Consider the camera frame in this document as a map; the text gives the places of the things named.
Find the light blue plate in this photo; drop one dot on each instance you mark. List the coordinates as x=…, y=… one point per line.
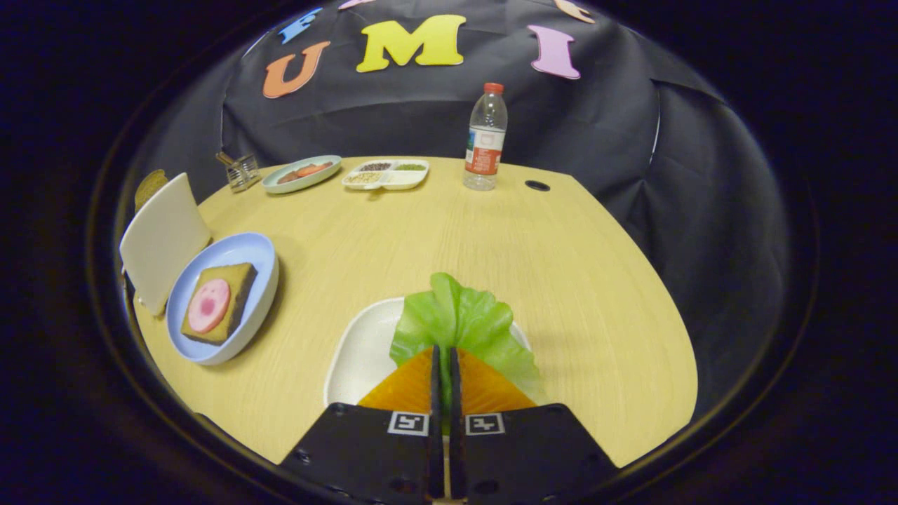
x=238, y=249

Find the red toy tomato slice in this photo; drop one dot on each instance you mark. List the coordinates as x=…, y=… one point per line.
x=314, y=169

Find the pink toy ham slice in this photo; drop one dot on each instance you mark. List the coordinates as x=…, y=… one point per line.
x=209, y=306

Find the green toy lettuce leaf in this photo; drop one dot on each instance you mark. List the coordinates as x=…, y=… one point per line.
x=463, y=315

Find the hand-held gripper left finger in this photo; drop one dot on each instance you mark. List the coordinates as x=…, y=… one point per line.
x=372, y=456

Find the clear glass utensil holder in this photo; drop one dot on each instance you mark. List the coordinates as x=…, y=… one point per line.
x=242, y=172

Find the brown bread slice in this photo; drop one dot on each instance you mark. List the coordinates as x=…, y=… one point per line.
x=149, y=188

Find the white toaster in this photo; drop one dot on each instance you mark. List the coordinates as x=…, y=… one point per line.
x=165, y=238

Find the brown toy meat slice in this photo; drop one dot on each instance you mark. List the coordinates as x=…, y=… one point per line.
x=287, y=177

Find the white divided condiment tray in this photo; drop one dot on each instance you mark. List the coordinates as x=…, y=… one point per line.
x=396, y=181

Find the teal plate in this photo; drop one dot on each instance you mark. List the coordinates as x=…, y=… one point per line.
x=280, y=184

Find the black backdrop cloth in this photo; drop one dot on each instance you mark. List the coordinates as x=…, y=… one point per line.
x=435, y=105

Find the yellow-topped toy bread slice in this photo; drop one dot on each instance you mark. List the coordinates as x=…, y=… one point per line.
x=238, y=280

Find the clear red-capped water bottle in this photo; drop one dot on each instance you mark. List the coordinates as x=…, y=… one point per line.
x=484, y=140

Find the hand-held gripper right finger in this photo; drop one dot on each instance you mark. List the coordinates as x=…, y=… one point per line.
x=526, y=456

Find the white square plate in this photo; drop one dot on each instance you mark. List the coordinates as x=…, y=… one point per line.
x=361, y=351

